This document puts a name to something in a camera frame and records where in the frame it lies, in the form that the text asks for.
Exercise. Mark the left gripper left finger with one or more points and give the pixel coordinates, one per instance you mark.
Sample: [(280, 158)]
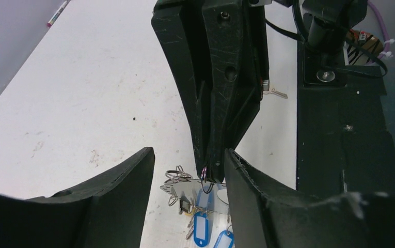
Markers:
[(107, 210)]

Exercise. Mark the blue white-label key tag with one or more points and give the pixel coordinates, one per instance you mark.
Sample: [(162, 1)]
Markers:
[(201, 229)]

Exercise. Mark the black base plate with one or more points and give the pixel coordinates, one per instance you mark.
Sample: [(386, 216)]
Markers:
[(343, 143)]

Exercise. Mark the black tag loose key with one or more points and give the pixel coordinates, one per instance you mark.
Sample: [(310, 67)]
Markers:
[(269, 88)]

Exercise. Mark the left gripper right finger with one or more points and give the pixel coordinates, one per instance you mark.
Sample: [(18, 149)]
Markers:
[(267, 213)]

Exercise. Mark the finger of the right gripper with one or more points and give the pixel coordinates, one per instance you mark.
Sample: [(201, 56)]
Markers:
[(180, 29), (237, 39)]

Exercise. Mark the red marker pen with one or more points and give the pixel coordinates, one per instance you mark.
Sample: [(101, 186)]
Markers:
[(58, 12)]

